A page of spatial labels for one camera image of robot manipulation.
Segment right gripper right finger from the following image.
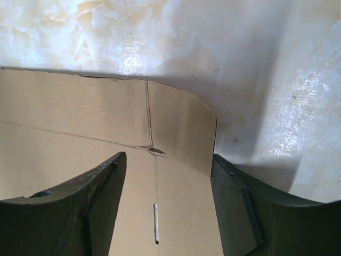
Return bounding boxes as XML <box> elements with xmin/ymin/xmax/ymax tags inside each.
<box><xmin>210</xmin><ymin>154</ymin><xmax>340</xmax><ymax>255</ymax></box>

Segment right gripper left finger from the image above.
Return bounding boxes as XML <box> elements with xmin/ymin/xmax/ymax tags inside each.
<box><xmin>1</xmin><ymin>152</ymin><xmax>127</xmax><ymax>255</ymax></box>

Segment brown cardboard box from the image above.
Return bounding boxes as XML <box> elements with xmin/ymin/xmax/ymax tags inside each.
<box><xmin>1</xmin><ymin>69</ymin><xmax>223</xmax><ymax>255</ymax></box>

